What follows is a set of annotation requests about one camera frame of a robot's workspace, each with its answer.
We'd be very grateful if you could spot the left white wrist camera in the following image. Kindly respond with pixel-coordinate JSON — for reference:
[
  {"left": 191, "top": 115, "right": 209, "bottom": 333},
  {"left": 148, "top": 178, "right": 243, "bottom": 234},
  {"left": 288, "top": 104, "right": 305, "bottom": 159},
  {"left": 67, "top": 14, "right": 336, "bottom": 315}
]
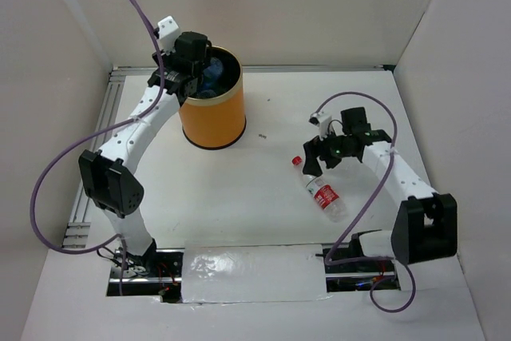
[{"left": 154, "top": 16, "right": 181, "bottom": 52}]

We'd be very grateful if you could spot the blue label clear bottle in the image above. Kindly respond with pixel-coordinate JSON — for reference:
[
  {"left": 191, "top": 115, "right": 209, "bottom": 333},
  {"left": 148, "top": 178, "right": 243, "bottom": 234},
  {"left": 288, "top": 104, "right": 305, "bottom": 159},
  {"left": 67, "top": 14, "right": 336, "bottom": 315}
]
[{"left": 196, "top": 57, "right": 224, "bottom": 99}]

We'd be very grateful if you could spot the left aluminium rail frame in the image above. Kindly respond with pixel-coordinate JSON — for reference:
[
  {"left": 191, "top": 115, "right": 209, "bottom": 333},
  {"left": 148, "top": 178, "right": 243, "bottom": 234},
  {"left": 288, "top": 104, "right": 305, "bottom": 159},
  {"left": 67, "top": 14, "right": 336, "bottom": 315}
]
[{"left": 63, "top": 70, "right": 129, "bottom": 250}]

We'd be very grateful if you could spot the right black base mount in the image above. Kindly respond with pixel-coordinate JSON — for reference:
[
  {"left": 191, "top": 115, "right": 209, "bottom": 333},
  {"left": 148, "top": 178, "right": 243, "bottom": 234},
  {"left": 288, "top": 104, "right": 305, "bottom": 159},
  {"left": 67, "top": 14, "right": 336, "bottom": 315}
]
[{"left": 317, "top": 243, "right": 401, "bottom": 293}]

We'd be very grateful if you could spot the white taped sheet front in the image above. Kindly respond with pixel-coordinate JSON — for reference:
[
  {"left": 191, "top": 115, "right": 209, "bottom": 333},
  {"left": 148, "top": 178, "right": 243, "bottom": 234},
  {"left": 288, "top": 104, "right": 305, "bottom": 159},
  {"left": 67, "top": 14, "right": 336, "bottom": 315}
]
[{"left": 181, "top": 244, "right": 328, "bottom": 303}]

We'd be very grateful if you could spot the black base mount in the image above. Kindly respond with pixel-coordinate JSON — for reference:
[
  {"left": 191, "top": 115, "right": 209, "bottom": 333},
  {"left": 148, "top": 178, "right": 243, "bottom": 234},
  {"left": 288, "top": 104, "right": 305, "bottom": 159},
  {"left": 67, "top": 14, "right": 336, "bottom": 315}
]
[
  {"left": 317, "top": 243, "right": 401, "bottom": 293},
  {"left": 102, "top": 248, "right": 184, "bottom": 303}
]

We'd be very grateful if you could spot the red label clear bottle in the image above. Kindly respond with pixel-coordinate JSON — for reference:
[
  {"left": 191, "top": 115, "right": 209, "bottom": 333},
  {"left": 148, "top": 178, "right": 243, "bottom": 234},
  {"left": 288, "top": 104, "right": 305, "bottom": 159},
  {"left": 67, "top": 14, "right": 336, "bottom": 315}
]
[{"left": 291, "top": 156, "right": 346, "bottom": 223}]

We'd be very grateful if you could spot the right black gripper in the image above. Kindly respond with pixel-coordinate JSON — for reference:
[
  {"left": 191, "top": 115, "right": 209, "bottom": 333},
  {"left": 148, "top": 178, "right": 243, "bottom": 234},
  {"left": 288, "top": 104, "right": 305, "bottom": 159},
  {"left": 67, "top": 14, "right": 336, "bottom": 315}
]
[{"left": 303, "top": 125, "right": 354, "bottom": 177}]

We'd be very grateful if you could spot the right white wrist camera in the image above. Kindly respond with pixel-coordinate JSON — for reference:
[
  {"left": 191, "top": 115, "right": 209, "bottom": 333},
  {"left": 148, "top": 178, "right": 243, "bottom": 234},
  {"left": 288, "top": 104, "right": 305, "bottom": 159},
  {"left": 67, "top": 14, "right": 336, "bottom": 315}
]
[{"left": 309, "top": 111, "right": 332, "bottom": 139}]

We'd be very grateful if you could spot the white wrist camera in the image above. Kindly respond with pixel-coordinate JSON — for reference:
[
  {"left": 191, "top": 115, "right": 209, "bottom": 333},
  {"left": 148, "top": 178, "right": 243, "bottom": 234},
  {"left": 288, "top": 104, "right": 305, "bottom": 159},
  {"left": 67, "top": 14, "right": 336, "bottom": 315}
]
[
  {"left": 309, "top": 111, "right": 332, "bottom": 139},
  {"left": 154, "top": 16, "right": 181, "bottom": 52}
]

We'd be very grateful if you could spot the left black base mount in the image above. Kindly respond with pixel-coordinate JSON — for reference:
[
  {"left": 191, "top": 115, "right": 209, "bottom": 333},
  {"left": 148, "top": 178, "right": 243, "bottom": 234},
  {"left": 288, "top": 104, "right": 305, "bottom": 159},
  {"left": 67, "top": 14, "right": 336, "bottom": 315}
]
[{"left": 102, "top": 248, "right": 184, "bottom": 303}]

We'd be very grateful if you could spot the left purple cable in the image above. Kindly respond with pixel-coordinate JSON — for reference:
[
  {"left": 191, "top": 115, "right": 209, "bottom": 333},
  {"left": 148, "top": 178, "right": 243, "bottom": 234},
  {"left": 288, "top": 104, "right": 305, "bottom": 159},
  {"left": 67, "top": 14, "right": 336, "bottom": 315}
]
[{"left": 30, "top": 0, "right": 167, "bottom": 298}]

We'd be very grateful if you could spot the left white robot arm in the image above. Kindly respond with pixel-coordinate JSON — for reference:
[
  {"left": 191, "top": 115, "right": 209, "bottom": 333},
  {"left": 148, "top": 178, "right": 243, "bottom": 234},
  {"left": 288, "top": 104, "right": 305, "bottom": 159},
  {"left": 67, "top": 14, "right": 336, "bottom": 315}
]
[{"left": 78, "top": 32, "right": 212, "bottom": 276}]

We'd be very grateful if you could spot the orange cylindrical bin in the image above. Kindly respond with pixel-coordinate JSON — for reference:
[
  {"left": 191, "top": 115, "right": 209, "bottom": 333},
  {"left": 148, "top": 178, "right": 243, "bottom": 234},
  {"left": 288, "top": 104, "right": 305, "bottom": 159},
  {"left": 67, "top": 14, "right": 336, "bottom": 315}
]
[{"left": 179, "top": 46, "right": 247, "bottom": 150}]

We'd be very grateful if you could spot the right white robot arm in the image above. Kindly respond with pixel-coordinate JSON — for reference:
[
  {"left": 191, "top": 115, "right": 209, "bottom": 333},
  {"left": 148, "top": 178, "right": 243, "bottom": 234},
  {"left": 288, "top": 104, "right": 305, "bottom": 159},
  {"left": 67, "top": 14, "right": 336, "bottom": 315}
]
[{"left": 303, "top": 107, "right": 458, "bottom": 271}]

